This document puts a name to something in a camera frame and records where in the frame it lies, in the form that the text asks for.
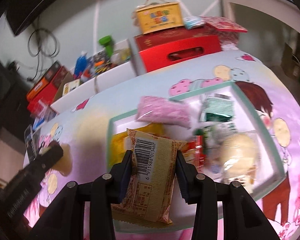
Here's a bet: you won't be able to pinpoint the clear bread bun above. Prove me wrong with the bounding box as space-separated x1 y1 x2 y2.
219 131 261 187

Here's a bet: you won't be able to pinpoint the red snack packet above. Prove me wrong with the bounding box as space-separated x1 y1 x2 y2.
181 135 206 168

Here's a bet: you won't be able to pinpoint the beige barcode snack packet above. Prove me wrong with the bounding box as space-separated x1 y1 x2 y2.
111 129 186 228

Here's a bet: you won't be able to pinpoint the yellow jelly cup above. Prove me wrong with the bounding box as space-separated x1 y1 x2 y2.
52 144 72 177

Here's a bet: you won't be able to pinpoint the white teal-rimmed tray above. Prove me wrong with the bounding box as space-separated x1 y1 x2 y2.
114 81 286 234

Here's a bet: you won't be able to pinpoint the smartphone with lit screen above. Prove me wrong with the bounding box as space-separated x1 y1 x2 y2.
24 125 37 162

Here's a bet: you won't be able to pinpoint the cartoon printed table cloth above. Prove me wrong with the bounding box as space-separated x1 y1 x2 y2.
38 50 300 239

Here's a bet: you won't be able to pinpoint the clear plastic container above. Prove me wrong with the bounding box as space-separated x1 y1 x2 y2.
32 100 57 121

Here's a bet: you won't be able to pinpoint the yellow snack packet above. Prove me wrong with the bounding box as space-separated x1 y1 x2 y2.
108 124 165 168

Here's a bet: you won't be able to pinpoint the red box at left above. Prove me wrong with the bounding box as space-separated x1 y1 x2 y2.
27 66 68 113

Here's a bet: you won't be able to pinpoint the dark green snack packet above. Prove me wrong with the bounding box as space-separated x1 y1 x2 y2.
199 93 235 122

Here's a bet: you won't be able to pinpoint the white card box in bin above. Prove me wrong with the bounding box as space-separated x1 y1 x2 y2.
62 79 81 96

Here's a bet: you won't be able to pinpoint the orange flat box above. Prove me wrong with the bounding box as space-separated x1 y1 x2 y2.
26 61 62 102

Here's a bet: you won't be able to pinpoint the pink snack packet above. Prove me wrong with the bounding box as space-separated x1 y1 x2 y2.
136 96 191 128

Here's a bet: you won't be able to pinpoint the blue bead bottle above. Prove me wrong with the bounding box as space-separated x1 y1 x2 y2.
73 51 88 79

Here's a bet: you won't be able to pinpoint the white cardboard toy box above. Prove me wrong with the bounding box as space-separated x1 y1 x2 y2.
50 39 137 114

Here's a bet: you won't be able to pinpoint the clear round bottle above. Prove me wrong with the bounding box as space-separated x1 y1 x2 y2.
110 48 131 65

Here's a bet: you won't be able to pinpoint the green dumbbell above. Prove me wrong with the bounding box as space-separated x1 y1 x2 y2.
98 35 114 57

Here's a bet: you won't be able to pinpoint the large red gift box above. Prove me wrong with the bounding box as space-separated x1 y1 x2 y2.
134 27 222 73

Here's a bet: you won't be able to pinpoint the red patterned flat box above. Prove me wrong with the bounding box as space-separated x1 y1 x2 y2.
202 16 248 45

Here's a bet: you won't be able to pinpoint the light blue tissue pack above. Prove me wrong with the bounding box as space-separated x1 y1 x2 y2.
183 16 205 30

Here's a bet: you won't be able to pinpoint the black cables on wall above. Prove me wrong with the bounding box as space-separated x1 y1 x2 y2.
7 17 61 82

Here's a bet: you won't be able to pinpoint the yellow handled gift box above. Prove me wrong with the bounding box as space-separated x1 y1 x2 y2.
132 0 184 34

